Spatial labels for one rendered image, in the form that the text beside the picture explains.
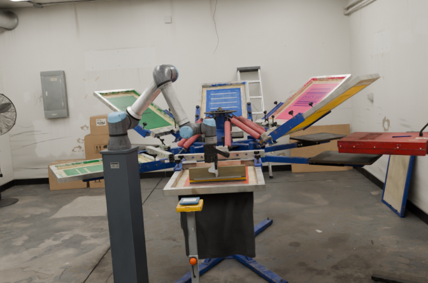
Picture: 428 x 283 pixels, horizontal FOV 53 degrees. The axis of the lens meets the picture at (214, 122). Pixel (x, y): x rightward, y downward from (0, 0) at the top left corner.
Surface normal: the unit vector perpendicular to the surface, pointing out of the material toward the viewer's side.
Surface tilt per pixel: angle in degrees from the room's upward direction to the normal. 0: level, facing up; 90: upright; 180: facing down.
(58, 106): 90
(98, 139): 89
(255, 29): 90
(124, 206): 90
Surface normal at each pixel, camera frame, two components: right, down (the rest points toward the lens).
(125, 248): -0.25, 0.11
